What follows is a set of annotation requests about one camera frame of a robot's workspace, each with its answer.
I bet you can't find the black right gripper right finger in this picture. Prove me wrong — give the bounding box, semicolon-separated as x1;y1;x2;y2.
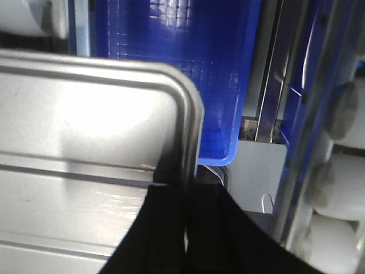
185;184;319;273

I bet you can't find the blue bin below centre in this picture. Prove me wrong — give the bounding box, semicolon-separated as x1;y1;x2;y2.
94;0;261;166

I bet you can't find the silver ribbed metal tray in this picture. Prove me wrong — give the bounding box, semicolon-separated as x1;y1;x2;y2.
1;49;204;273

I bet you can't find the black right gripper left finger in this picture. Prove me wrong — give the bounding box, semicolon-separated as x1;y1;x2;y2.
100;186;185;273

